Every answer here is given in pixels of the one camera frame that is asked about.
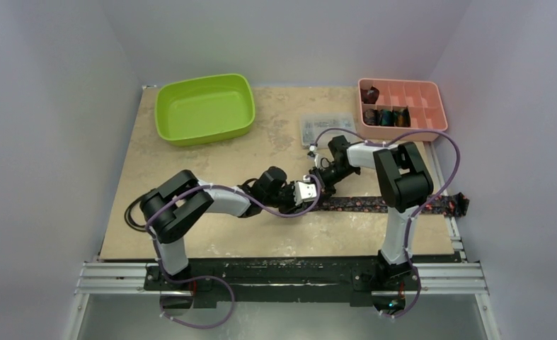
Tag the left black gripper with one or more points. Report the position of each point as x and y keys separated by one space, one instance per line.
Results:
x=291 y=207

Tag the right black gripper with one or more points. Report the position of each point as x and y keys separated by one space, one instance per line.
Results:
x=319 y=177

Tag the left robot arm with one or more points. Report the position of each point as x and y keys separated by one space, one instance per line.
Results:
x=173 y=208

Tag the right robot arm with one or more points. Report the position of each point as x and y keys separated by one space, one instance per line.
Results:
x=404 y=183

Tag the clear plastic parts box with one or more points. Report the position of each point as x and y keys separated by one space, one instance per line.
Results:
x=312 y=124

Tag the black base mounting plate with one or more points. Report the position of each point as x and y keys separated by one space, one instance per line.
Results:
x=360 y=281

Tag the rolled teal tie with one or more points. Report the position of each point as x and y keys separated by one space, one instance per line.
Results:
x=386 y=118

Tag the pink divided organizer tray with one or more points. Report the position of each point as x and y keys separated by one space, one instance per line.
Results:
x=421 y=97

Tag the rolled dark red tie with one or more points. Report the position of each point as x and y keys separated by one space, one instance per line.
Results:
x=370 y=95

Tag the rolled dark gold tie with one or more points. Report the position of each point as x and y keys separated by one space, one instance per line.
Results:
x=402 y=118

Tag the green plastic tub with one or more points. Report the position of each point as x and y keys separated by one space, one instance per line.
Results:
x=204 y=110

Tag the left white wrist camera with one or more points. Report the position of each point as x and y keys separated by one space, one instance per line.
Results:
x=305 y=190

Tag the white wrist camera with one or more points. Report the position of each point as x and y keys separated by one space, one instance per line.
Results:
x=313 y=155
x=305 y=190

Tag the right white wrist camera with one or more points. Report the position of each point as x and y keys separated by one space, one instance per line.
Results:
x=313 y=155

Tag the aluminium frame rail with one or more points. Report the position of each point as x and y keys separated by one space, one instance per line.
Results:
x=437 y=275

